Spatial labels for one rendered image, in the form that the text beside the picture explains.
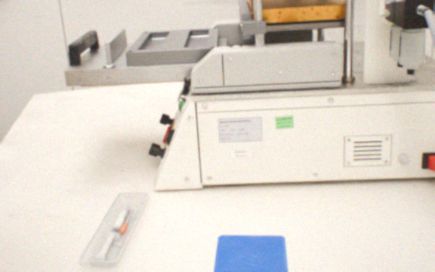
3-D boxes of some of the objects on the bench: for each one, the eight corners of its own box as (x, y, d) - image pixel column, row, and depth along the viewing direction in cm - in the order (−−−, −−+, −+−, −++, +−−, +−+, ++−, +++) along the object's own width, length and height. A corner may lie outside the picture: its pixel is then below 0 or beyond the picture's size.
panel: (172, 124, 119) (200, 55, 113) (154, 185, 90) (191, 95, 85) (164, 121, 118) (191, 52, 113) (144, 181, 90) (180, 92, 84)
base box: (395, 113, 118) (399, 43, 113) (471, 193, 82) (481, 94, 77) (173, 123, 121) (167, 55, 116) (151, 203, 85) (140, 109, 80)
